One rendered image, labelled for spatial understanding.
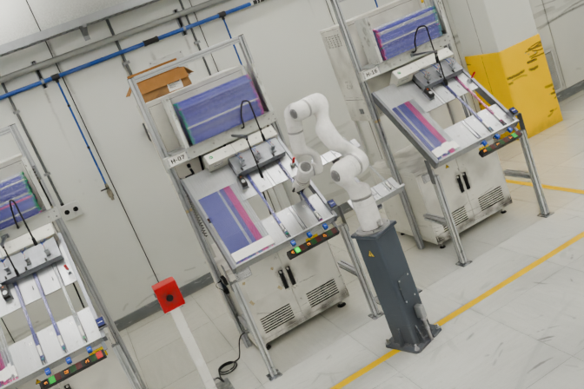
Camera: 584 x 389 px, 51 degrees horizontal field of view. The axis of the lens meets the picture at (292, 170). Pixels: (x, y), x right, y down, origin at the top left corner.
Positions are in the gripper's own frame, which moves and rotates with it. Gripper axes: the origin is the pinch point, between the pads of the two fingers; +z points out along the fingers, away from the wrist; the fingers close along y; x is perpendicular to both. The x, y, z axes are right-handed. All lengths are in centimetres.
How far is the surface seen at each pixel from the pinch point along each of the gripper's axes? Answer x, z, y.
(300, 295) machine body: 46, 50, 22
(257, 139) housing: -43.9, 0.1, 5.2
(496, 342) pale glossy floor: 132, -28, -36
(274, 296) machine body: 40, 45, 38
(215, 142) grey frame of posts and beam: -53, -1, 30
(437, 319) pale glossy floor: 106, 8, -31
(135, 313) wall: -37, 191, 119
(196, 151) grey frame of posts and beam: -53, -1, 43
